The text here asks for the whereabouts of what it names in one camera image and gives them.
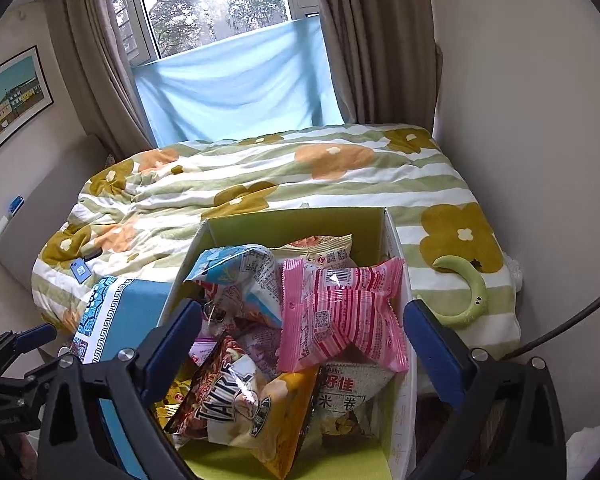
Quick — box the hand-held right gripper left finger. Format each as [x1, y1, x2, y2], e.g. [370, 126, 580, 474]
[40, 299, 203, 480]

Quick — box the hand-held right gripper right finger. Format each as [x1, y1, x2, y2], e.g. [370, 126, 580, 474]
[402, 299, 566, 480]

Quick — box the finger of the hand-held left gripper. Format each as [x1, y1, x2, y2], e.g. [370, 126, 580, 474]
[0, 357, 63, 401]
[0, 323, 58, 377]

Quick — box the green white snack bag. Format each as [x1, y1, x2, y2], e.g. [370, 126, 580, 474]
[312, 362, 396, 441]

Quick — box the pink striped snack packet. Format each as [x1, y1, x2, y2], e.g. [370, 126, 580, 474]
[277, 257, 411, 373]

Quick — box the green cardboard box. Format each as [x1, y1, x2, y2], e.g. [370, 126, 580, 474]
[157, 206, 421, 480]

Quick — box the yellow snack packet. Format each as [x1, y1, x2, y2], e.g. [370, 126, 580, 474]
[152, 365, 201, 422]

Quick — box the green curved pillow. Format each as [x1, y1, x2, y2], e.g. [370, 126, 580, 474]
[415, 255, 488, 329]

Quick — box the yellow brown chip bag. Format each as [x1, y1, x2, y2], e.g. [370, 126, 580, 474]
[165, 335, 321, 480]

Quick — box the blue white snack packet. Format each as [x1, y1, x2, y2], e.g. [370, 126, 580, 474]
[185, 245, 283, 328]

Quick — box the white headboard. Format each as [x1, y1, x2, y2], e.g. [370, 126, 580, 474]
[0, 132, 111, 293]

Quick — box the cream orange snack packet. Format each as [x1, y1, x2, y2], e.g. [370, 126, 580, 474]
[272, 234, 354, 271]

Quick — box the floral striped blanket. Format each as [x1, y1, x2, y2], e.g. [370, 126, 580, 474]
[32, 125, 523, 361]

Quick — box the framed houses picture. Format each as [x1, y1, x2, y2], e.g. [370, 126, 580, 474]
[0, 45, 56, 168]

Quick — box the light blue window cloth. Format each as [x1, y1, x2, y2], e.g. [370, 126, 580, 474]
[132, 15, 346, 148]

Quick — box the beige curtain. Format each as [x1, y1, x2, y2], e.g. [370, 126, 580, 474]
[307, 0, 443, 131]
[62, 0, 153, 153]

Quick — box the white framed window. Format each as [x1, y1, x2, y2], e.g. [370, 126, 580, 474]
[102, 0, 323, 63]

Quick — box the black cable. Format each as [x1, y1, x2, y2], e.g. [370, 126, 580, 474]
[500, 280, 600, 362]

